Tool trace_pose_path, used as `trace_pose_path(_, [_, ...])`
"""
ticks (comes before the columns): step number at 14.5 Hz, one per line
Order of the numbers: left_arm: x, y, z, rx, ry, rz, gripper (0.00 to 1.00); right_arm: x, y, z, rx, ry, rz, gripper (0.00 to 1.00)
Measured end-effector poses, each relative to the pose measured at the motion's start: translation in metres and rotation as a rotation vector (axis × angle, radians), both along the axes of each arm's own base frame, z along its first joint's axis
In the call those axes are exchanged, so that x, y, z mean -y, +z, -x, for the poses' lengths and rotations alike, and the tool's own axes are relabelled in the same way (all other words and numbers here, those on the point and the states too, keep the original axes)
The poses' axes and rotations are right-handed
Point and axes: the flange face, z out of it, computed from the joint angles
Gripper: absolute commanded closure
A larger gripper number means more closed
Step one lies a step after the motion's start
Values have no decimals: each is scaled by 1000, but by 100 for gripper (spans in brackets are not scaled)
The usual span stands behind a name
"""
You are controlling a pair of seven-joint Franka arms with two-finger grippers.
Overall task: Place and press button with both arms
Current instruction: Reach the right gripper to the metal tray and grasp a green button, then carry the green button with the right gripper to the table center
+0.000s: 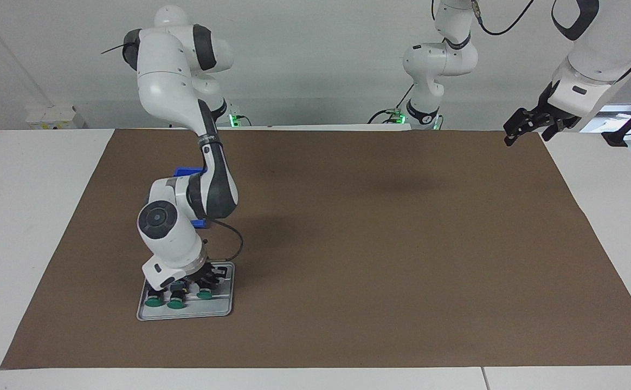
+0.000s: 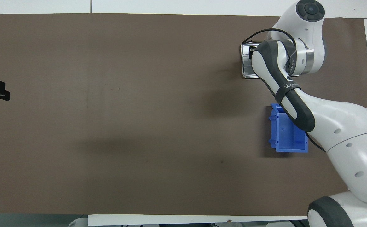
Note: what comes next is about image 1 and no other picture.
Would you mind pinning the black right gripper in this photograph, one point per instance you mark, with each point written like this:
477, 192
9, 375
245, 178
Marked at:
199, 272

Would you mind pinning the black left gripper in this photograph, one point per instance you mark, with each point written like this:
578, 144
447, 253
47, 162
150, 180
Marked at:
546, 115

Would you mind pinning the green mushroom push button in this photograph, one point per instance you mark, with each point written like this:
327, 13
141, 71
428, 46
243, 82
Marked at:
175, 305
204, 295
154, 303

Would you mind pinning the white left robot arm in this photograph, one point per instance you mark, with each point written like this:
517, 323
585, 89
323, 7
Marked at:
445, 59

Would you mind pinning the silver metal tray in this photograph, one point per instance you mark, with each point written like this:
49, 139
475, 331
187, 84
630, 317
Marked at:
220, 306

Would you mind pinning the blue plastic storage bin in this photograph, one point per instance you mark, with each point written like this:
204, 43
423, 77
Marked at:
185, 171

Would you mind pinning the brown paper table mat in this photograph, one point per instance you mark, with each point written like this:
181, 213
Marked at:
375, 260

